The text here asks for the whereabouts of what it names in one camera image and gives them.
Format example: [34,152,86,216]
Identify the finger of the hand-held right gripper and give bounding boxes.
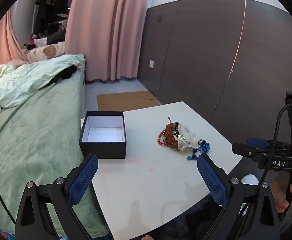
[246,137,271,148]
[232,143,261,158]

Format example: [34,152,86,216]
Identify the black jewelry box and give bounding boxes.
[79,111,127,159]

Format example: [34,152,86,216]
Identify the wide pink curtain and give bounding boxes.
[65,0,151,82]

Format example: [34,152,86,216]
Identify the tied pink curtain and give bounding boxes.
[0,7,34,68]

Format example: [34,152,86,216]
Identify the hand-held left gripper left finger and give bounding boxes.
[15,154,99,240]

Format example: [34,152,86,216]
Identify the pink pillow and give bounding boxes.
[7,59,29,67]

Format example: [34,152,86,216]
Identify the printed cream pillow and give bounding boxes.
[27,42,66,62]

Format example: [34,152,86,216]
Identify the brown bead bracelet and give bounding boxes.
[164,116,180,149]

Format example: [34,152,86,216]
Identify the flat brown cardboard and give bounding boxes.
[96,91,162,111]

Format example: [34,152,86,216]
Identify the white fabric flower ornament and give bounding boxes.
[177,124,199,154]

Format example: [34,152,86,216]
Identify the dark bead bracelet silver charms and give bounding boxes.
[172,122,184,141]

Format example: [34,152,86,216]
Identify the bed with green sheet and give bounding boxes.
[0,54,111,238]

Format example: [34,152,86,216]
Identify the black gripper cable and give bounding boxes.
[260,104,292,183]

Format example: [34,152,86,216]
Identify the hanging dark clothes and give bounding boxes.
[33,0,73,36]

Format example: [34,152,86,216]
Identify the pale green blanket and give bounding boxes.
[0,54,86,126]

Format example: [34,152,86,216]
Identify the blue bead bracelet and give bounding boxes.
[187,140,210,161]

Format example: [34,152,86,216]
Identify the red bead bracelet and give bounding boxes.
[157,129,170,146]

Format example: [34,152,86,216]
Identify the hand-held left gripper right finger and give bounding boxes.
[197,153,281,240]

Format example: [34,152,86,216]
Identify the black cloth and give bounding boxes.
[49,65,77,84]

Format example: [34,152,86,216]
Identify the white object under table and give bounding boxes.
[240,174,259,186]

